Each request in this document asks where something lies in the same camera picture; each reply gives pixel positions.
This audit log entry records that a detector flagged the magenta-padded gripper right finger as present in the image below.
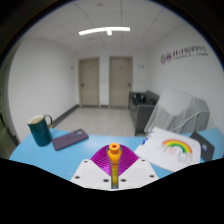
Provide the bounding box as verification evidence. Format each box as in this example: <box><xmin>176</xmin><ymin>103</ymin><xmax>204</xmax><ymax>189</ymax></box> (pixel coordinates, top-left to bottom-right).
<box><xmin>117</xmin><ymin>144</ymin><xmax>160</xmax><ymax>191</ymax></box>

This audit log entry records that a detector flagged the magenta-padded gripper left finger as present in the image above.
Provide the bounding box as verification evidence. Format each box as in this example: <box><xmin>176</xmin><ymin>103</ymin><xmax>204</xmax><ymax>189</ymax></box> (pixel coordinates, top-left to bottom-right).
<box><xmin>70</xmin><ymin>144</ymin><xmax>113</xmax><ymax>191</ymax></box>

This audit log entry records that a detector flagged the white rainbow-printed mouse pad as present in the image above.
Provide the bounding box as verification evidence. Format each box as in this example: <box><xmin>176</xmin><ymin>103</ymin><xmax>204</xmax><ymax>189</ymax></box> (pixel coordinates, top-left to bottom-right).
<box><xmin>134</xmin><ymin>126</ymin><xmax>202</xmax><ymax>173</ymax></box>

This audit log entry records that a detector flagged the purple phone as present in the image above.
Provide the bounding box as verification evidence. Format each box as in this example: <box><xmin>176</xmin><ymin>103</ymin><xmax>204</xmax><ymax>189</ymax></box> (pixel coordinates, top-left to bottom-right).
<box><xmin>51</xmin><ymin>128</ymin><xmax>90</xmax><ymax>152</ymax></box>

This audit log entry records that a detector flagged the grey sofa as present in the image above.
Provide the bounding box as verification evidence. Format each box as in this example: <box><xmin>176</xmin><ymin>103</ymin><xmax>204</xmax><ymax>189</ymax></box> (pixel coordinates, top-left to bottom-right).
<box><xmin>128</xmin><ymin>89</ymin><xmax>161</xmax><ymax>136</ymax></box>

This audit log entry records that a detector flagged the dark green mug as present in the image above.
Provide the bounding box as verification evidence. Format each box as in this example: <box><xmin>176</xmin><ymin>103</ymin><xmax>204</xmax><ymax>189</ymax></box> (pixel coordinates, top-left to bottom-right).
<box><xmin>26</xmin><ymin>114</ymin><xmax>54</xmax><ymax>147</ymax></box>

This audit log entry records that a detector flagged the grey draped cover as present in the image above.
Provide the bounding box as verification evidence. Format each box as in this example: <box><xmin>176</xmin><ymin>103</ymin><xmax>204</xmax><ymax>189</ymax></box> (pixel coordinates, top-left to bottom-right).
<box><xmin>143</xmin><ymin>88</ymin><xmax>211</xmax><ymax>135</ymax></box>

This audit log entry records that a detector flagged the beige door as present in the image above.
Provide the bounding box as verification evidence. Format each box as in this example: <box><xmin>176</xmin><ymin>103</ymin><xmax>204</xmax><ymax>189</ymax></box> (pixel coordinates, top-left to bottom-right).
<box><xmin>77</xmin><ymin>57</ymin><xmax>101</xmax><ymax>108</ymax></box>
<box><xmin>108</xmin><ymin>56</ymin><xmax>134</xmax><ymax>109</ymax></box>

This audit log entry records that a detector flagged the long ceiling light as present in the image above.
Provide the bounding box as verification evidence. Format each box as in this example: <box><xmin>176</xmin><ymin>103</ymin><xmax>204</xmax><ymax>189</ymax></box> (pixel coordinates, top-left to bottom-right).
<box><xmin>78</xmin><ymin>26</ymin><xmax>132</xmax><ymax>37</ymax></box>

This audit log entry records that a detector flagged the purple wall sign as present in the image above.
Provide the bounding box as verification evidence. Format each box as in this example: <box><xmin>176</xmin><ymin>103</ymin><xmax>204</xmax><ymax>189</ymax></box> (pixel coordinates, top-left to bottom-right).
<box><xmin>159</xmin><ymin>46</ymin><xmax>210</xmax><ymax>66</ymax></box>

